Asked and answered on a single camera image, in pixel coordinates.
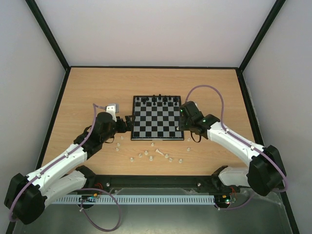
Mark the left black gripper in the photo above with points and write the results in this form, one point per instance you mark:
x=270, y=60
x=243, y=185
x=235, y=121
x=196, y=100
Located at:
x=129, y=127

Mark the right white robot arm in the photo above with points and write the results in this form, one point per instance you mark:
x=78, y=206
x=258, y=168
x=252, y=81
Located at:
x=262, y=173

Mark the white slotted cable duct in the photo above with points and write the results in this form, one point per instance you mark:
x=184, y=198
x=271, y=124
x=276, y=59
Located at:
x=139, y=200

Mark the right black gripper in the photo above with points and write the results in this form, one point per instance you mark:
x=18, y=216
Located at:
x=183, y=121

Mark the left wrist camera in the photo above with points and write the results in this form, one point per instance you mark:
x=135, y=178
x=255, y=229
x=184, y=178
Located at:
x=112, y=109

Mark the black and silver chessboard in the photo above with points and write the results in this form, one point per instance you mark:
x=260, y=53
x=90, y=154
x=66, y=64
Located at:
x=156, y=122

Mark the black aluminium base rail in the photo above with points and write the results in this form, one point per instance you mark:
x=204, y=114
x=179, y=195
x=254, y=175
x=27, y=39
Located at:
x=200, y=183

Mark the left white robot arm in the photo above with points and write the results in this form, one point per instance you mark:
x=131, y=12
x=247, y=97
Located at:
x=29, y=195

